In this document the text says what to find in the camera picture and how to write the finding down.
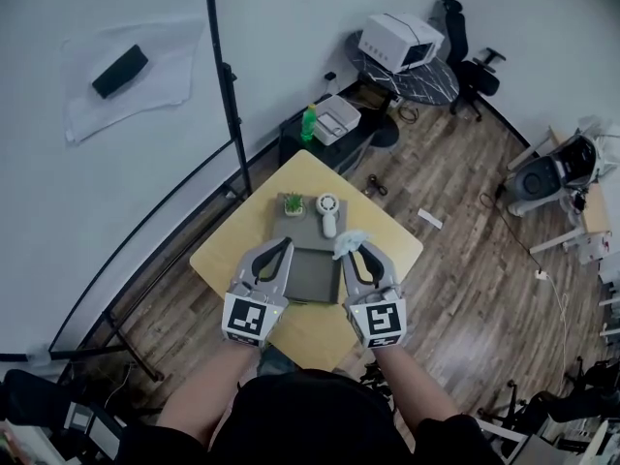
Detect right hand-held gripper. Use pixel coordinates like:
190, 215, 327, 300
341, 241, 410, 351

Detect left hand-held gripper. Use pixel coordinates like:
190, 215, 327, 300
221, 236, 296, 349

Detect light blue white small object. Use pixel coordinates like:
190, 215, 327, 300
331, 229, 373, 262

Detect grey tray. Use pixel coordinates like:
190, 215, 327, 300
270, 192, 351, 305

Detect person's left forearm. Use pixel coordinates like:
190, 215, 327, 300
157, 341, 264, 452

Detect person's right forearm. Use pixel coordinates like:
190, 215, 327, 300
375, 346, 459, 450

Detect yellow square table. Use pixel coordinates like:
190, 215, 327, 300
189, 149, 424, 373

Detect white handheld fan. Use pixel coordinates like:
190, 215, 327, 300
315, 193, 340, 238

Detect small green potted plant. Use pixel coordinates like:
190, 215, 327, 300
283, 191, 306, 218

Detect white paper strip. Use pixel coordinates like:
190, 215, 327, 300
418, 207, 444, 230

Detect person's blue jeans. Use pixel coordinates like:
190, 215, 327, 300
256, 346, 296, 377

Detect low black cabinet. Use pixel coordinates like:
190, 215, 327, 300
278, 92, 389, 176

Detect green plastic bottle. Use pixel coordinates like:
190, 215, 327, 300
299, 104, 319, 143

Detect person's black shirt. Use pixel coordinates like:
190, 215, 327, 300
120, 368, 505, 465

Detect white rectangular container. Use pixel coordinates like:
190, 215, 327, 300
313, 94, 363, 147

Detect grey white machine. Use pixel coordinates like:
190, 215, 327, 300
506, 136, 605, 217

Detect round black marble table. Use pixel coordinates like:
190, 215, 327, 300
344, 31, 460, 149

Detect large whiteboard on black stand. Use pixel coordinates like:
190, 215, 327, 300
0, 0, 254, 383

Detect black office chair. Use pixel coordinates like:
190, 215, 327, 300
435, 0, 508, 123

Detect white red patterned bag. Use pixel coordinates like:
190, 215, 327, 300
578, 232, 614, 265

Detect grey flat device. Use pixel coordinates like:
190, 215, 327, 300
62, 399, 122, 448

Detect white microwave oven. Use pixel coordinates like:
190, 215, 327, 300
357, 12, 446, 75

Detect black board eraser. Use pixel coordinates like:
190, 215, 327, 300
91, 45, 148, 100

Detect black swivel chair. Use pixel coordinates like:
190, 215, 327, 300
0, 368, 128, 465

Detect black camera rig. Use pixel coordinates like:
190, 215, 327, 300
357, 360, 396, 406

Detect long black cable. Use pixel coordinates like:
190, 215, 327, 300
479, 191, 542, 273

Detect white cable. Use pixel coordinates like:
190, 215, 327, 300
544, 276, 572, 329

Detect white frame chair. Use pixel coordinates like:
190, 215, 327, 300
477, 380, 620, 465

